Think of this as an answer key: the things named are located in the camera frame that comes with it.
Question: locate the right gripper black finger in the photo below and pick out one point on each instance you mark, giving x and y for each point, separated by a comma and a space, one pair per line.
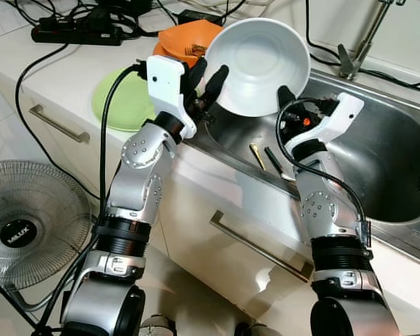
287, 100

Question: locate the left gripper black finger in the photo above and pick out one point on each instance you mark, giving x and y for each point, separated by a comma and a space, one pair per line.
218, 82
198, 73

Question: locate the metal spoon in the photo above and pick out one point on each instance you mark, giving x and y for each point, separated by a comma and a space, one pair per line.
276, 162

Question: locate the white ribbed bowl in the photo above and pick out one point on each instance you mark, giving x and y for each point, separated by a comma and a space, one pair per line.
259, 63

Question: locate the patterned wooden chopstick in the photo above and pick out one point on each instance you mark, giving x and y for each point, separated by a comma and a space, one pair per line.
257, 155

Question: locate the light green plate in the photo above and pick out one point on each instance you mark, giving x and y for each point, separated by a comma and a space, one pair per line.
119, 101

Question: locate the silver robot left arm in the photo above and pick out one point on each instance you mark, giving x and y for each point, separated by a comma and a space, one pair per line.
136, 189

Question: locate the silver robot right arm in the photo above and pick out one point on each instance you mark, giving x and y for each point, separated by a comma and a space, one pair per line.
322, 210

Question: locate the white kitchen cabinet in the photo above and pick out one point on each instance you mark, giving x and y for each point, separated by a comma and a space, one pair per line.
217, 273

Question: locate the gold fork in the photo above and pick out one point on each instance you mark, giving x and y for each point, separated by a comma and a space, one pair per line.
194, 50

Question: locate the orange bowl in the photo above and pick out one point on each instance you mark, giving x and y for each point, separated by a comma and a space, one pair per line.
182, 36

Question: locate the small black power adapter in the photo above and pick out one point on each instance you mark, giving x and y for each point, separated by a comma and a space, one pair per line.
196, 15

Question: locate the chrome faucet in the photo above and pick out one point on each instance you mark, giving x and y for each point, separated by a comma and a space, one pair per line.
348, 66

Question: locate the large black power adapter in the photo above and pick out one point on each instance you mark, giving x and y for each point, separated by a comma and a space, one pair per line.
126, 5

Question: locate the stainless steel sink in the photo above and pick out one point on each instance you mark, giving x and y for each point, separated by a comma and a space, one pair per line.
399, 161

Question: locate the black power strip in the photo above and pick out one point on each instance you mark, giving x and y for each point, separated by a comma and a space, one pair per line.
70, 35

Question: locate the grey robot right foot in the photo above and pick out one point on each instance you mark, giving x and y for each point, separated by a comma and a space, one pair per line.
259, 331

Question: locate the grey robot foot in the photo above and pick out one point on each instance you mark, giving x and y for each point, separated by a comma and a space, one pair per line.
259, 331
157, 327

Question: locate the grey floor fan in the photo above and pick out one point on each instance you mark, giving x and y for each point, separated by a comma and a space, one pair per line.
17, 236

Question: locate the grey robot left foot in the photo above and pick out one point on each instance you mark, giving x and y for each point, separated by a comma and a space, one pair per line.
157, 327

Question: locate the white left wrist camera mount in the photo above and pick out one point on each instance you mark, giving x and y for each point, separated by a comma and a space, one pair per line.
166, 84

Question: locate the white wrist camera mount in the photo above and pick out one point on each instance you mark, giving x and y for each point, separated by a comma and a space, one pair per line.
343, 112
166, 84

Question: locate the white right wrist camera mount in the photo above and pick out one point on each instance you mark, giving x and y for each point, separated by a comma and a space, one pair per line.
343, 112

